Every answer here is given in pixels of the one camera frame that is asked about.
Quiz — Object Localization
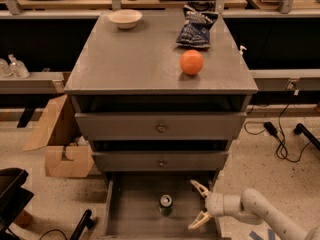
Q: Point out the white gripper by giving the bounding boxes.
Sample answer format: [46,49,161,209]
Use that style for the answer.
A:
[188,180,242,230]

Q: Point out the grey drawer cabinet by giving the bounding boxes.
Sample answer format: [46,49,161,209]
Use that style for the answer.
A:
[63,10,259,185]

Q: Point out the grey middle drawer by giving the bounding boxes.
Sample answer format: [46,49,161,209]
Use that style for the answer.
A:
[92,151,228,172]

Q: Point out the green soda can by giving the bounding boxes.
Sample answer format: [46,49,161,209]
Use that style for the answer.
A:
[159,194,173,217]

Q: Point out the black chair base leg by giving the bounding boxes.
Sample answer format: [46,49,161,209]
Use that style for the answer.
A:
[294,123,320,150]

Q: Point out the white ceramic bowl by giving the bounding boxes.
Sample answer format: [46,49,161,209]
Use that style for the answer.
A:
[108,9,142,30]

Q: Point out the blue chip bag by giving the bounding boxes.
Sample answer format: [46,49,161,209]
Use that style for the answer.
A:
[176,5,218,49]

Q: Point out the black office chair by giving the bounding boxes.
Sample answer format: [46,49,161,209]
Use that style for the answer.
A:
[0,168,34,240]

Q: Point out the white pump dispenser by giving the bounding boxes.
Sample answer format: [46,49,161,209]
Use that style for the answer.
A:
[239,45,247,55]

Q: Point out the grey open bottom drawer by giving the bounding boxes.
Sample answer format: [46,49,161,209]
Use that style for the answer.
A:
[104,171,230,240]

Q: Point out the blue floor tape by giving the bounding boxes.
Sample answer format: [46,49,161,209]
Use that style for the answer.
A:
[249,229,276,240]

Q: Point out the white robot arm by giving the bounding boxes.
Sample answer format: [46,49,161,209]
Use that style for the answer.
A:
[188,180,320,240]

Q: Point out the black floor cable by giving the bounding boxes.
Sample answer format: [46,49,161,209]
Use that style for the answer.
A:
[243,80,313,164]

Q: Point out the grey top drawer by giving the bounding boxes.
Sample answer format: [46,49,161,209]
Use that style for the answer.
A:
[75,112,246,141]

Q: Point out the orange fruit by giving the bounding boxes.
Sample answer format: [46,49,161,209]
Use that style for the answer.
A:
[179,50,204,75]

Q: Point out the brown cardboard box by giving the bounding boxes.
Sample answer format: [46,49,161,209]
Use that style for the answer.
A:
[23,80,93,178]

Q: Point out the clear plastic bottle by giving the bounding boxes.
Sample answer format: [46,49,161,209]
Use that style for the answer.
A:
[8,54,29,79]

